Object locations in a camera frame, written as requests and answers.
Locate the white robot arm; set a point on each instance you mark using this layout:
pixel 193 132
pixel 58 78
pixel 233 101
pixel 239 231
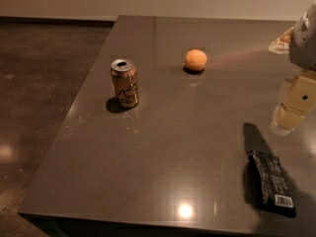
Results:
pixel 302 49

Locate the orange fruit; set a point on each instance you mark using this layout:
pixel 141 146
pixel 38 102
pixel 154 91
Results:
pixel 195 60

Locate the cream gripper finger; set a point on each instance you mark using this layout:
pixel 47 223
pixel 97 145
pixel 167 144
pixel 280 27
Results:
pixel 282 43
pixel 296 99

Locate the black rxbar chocolate wrapper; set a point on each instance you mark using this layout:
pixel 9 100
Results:
pixel 272 189

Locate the gold LaCroix soda can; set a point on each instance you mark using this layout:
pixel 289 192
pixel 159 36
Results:
pixel 124 77

